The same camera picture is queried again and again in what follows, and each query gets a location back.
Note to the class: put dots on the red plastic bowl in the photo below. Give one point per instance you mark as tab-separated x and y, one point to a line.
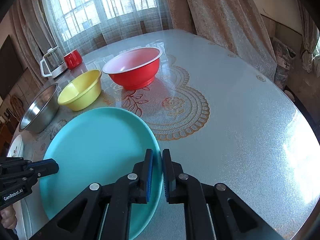
134	69

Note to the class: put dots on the turquoise plastic plate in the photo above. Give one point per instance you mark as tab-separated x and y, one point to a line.
100	146

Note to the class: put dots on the beige curtain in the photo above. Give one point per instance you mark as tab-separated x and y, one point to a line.
236	25

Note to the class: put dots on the sheer window curtain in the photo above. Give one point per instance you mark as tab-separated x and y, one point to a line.
87	25

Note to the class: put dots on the red cup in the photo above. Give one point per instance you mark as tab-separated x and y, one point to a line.
73	59

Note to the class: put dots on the white patterned plate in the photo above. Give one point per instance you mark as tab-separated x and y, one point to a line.
17	147

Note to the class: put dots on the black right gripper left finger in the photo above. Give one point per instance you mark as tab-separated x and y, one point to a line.
103	211

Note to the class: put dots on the stainless steel bowl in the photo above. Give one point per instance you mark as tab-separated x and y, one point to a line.
41	111

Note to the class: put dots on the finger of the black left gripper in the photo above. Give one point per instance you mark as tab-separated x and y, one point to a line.
44	167

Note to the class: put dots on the black wall television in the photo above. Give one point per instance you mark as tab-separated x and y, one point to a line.
10	67

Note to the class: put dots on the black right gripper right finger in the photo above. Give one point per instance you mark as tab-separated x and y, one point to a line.
211	212

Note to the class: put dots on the person's left hand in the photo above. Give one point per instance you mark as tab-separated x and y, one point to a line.
8	218

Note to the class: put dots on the white glass electric kettle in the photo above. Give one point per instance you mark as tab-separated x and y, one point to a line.
53	64

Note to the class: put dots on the yellow plastic bowl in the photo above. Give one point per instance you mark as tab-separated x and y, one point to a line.
82	91

